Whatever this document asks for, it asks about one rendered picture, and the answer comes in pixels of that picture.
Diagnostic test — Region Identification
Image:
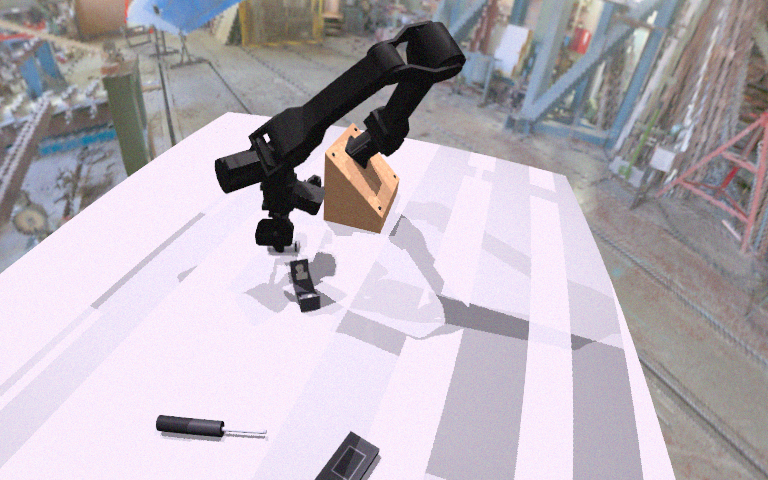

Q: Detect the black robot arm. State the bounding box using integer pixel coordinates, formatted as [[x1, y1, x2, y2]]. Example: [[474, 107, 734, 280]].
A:
[[214, 20, 466, 215]]

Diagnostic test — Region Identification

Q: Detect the grey and blue battery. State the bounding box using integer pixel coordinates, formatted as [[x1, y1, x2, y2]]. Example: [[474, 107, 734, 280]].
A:
[[267, 240, 302, 253]]

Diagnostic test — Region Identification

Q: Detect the black-handled screwdriver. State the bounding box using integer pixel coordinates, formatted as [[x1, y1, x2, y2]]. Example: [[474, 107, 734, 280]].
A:
[[155, 415, 267, 437]]

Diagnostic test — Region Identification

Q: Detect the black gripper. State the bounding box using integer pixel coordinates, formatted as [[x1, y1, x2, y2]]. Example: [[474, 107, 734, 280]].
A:
[[255, 172, 295, 253]]

